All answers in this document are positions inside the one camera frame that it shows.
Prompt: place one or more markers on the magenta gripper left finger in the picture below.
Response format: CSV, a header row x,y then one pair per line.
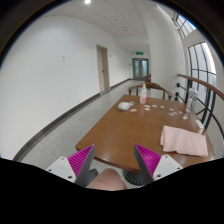
x,y
76,167

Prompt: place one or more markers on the glass double door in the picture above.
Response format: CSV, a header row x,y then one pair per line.
x,y
140,68

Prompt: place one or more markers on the arched window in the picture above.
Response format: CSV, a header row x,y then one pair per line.
x,y
202,67

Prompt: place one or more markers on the wooden stair handrail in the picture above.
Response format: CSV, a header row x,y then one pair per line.
x,y
212,93

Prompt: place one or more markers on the beige door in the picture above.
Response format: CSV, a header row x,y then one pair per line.
x,y
103,69

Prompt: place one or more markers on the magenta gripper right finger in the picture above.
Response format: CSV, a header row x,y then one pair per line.
x,y
153,166

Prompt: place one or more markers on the person's knee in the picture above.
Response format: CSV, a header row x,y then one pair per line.
x,y
108,180

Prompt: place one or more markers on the white spray bottle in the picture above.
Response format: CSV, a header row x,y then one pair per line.
x,y
143,94

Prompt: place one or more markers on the green exit sign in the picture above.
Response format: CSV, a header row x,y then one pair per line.
x,y
139,53

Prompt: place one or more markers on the pink folded towel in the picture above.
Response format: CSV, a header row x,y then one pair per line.
x,y
183,142

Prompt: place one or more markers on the wooden chair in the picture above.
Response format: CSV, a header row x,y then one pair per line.
x,y
150,85

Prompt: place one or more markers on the clear plastic water bottle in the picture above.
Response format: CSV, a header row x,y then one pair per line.
x,y
192,98

